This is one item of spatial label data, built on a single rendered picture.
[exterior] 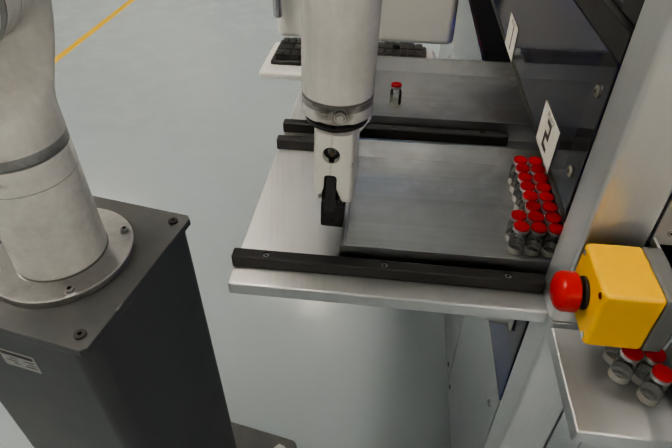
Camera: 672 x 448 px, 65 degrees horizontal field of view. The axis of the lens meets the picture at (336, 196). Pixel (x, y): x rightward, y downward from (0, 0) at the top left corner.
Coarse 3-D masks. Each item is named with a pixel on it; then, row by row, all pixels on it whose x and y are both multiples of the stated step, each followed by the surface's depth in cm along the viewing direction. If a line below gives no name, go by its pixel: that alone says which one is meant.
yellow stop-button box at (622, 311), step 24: (600, 264) 49; (624, 264) 49; (648, 264) 50; (600, 288) 48; (624, 288) 47; (648, 288) 47; (576, 312) 53; (600, 312) 48; (624, 312) 47; (648, 312) 47; (600, 336) 50; (624, 336) 49; (648, 336) 49
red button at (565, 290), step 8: (560, 272) 51; (568, 272) 51; (576, 272) 51; (552, 280) 52; (560, 280) 51; (568, 280) 50; (576, 280) 50; (552, 288) 52; (560, 288) 50; (568, 288) 50; (576, 288) 50; (552, 296) 52; (560, 296) 50; (568, 296) 50; (576, 296) 50; (560, 304) 50; (568, 304) 50; (576, 304) 50
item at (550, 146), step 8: (544, 112) 71; (544, 120) 71; (552, 120) 67; (544, 128) 70; (552, 128) 67; (536, 136) 74; (552, 136) 67; (544, 144) 70; (552, 144) 66; (552, 152) 66; (544, 160) 69
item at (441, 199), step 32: (384, 160) 89; (416, 160) 89; (448, 160) 89; (480, 160) 88; (512, 160) 87; (384, 192) 82; (416, 192) 82; (448, 192) 82; (480, 192) 82; (352, 224) 76; (384, 224) 76; (416, 224) 76; (448, 224) 76; (480, 224) 76; (352, 256) 69; (384, 256) 69; (416, 256) 68; (448, 256) 67; (480, 256) 67; (512, 256) 71; (544, 256) 71
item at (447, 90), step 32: (384, 64) 115; (416, 64) 114; (448, 64) 114; (480, 64) 113; (384, 96) 107; (416, 96) 107; (448, 96) 107; (480, 96) 107; (512, 96) 107; (448, 128) 94; (480, 128) 93; (512, 128) 93
